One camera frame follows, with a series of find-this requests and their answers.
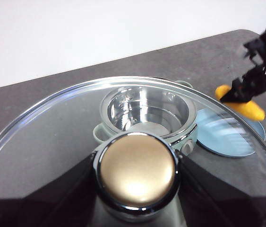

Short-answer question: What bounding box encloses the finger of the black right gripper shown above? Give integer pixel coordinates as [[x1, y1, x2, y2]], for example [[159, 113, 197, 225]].
[[220, 67, 266, 104]]

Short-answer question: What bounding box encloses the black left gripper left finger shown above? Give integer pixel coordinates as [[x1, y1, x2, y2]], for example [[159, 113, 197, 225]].
[[0, 153, 114, 227]]

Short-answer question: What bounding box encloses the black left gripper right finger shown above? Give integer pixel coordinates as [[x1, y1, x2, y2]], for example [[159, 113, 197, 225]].
[[170, 153, 266, 227]]

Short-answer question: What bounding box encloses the yellow corn cob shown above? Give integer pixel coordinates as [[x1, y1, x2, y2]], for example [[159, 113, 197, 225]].
[[215, 84, 266, 122]]

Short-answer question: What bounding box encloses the glass lid with green knob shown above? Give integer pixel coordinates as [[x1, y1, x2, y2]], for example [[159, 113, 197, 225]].
[[0, 75, 266, 227]]

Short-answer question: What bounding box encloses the light blue round plate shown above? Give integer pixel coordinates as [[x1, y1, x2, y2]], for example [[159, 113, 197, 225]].
[[195, 108, 266, 157]]

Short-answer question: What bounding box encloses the pale green electric steamer pot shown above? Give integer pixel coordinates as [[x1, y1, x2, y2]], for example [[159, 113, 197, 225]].
[[93, 80, 198, 157]]

